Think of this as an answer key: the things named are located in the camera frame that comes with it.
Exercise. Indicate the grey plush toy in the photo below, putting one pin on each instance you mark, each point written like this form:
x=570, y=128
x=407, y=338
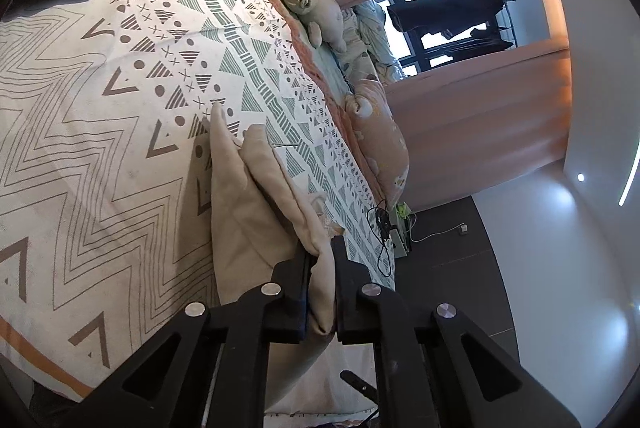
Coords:
x=310, y=3

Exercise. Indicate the black framed window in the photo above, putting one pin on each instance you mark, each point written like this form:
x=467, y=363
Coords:
x=435, y=43

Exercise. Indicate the pink plush bear pillow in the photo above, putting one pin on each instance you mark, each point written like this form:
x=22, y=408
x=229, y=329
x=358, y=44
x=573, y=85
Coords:
x=385, y=133

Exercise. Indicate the ceiling strip light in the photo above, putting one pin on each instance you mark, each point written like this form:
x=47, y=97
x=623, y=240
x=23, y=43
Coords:
x=631, y=173

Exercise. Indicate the light green bed sheet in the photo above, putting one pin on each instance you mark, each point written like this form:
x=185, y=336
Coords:
x=330, y=63

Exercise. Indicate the dark hanging clothes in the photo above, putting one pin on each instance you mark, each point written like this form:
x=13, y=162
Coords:
x=440, y=11

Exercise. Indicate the light blue crumpled comforter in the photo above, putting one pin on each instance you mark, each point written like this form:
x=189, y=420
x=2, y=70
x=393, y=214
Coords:
x=375, y=38

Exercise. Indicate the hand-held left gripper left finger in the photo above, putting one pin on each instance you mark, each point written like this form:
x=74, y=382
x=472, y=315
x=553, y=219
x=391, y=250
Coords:
x=292, y=308

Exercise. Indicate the white geometric patterned blanket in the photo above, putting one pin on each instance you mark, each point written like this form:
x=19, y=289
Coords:
x=100, y=108

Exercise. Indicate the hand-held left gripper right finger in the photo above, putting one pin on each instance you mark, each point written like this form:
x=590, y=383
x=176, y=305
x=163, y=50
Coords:
x=350, y=308

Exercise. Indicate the beige pants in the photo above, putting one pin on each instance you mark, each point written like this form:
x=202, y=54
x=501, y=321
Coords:
x=240, y=208

